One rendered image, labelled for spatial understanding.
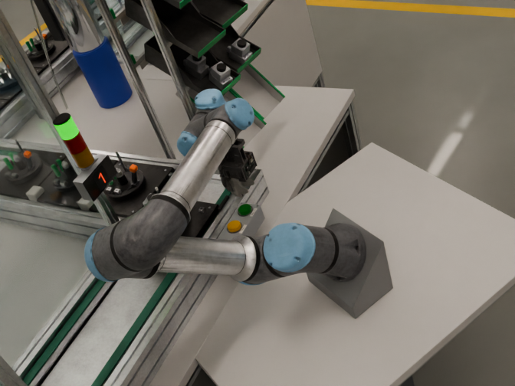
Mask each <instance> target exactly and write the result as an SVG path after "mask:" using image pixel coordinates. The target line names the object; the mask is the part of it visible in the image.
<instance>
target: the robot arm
mask: <svg viewBox="0 0 515 386"><path fill-rule="evenodd" d="M195 107H196V108H197V112H196V113H195V115H194V116H193V117H192V119H191V121H190V122H189V124H188V125H187V127H186V128H185V129H184V130H183V131H182V132H181V136H180V137H179V138H178V140H177V148H178V150H179V151H180V152H181V154H183V155H184V156H185V157H184V159H183V160H182V161H181V163H180V164H179V166H178V168H177V169H176V170H175V171H174V173H173V174H172V176H171V178H170V179H169V180H168V182H167V183H166V185H165V186H164V188H163V189H162V190H161V192H160V193H159V194H155V195H153V196H152V197H151V198H150V199H149V200H148V202H147V203H146V205H145V206H144V207H142V208H141V209H140V210H138V211H137V212H136V213H134V214H132V215H131V216H129V217H127V218H125V219H123V220H121V221H118V222H116V223H114V224H111V225H110V226H108V227H103V228H101V229H99V230H98V231H96V232H95V233H94V234H92V235H91V236H90V237H89V239H88V240H87V242H86V245H85V248H84V259H85V262H86V265H87V268H88V269H89V271H90V272H91V273H92V274H93V275H94V276H95V277H96V278H97V279H99V280H102V281H105V282H115V281H117V280H119V279H123V278H133V279H149V278H151V277H153V276H154V275H156V273H197V274H217V275H229V276H230V277H231V278H232V279H233V280H236V281H238V282H239V283H242V284H244V285H252V286H254V285H260V284H262V283H265V282H268V281H272V280H276V279H280V278H283V277H286V276H291V275H294V274H298V273H320V274H322V275H323V276H325V277H327V278H328V279H330V280H333V281H340V282H346V281H349V280H352V279H353V278H355V277H356V276H357V275H358V274H359V273H360V271H361V270H362V268H363V265H364V263H365V260H366V243H365V240H364V238H363V236H362V234H361V233H360V231H359V230H358V229H357V228H356V227H354V226H352V225H351V224H344V223H337V224H332V225H330V226H329V227H315V226H309V225H302V224H298V223H284V224H279V225H277V226H275V227H273V228H272V229H271V230H270V231H269V234H266V235H264V236H260V237H253V236H244V235H239V236H237V237H235V238H233V239H232V240H218V239H208V238H199V237H181V235H182V233H183V231H184V230H185V229H186V227H187V225H188V224H189V222H190V219H191V217H190V213H189V212H190V211H191V210H192V208H193V206H194V205H195V203H196V202H197V200H198V198H199V197H200V195H201V193H202V192H203V191H204V189H205V187H206V185H207V184H208V182H209V181H210V179H211V178H212V176H213V175H214V173H215V171H216V170H217V168H218V170H219V174H220V175H219V177H220V178H221V183H222V184H223V186H224V187H225V188H226V189H227V190H228V191H230V192H231V193H232V194H233V195H235V196H237V197H239V198H243V196H244V194H247V193H248V192H249V190H248V189H247V188H246V187H245V186H250V185H254V180H253V179H251V178H249V177H250V175H251V173H252V172H253V171H254V169H255V167H256V166H258V165H257V163H256V161H255V158H254V154H253V152H249V151H244V150H243V145H244V144H245V141H244V139H238V134H239V133H240V132H241V131H242V130H246V129H247V128H248V127H249V126H251V125H252V123H253V122H254V111H253V109H252V107H251V105H250V104H249V103H248V102H247V101H246V100H244V99H242V98H235V99H233V100H231V101H227V102H226V101H225V100H224V97H223V96H222V93H221V91H220V90H217V89H207V90H203V91H202V92H200V93H199V94H198V95H197V96H196V97H195Z"/></svg>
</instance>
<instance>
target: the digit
mask: <svg viewBox="0 0 515 386"><path fill-rule="evenodd" d="M92 176H93V179H94V181H95V182H96V183H97V186H98V188H99V189H100V191H102V190H103V189H104V188H105V186H106V185H107V184H108V183H109V181H110V178H109V177H108V175H107V173H106V171H105V169H104V168H103V166H100V167H99V168H98V170H97V171H96V172H95V173H94V174H93V175H92Z"/></svg>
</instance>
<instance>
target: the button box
mask: <svg viewBox="0 0 515 386"><path fill-rule="evenodd" d="M243 204H249V203H244V202H241V203H240V204H239V206H238V207H237V209H236V210H235V212H234V214H233V215H232V216H231V218H230V220H229V221H228V223H227V224H226V225H225V227H224V229H223V230H222V232H221V233H220V235H219V236H218V238H217V239H218V240H232V239H233V238H235V237H237V236H239V235H244V236H253V237H254V236H255V234H256V233H257V231H258V229H259V227H260V226H261V224H262V223H263V221H264V219H265V217H264V214H263V211H262V209H261V206H260V205H259V204H249V205H250V206H251V212H250V213H249V214H246V215H240V214H239V212H238V208H239V207H240V206H241V205H243ZM231 221H239V222H240V223H241V228H240V229H239V230H238V231H235V232H230V231H229V230H228V224H229V223H230V222H231Z"/></svg>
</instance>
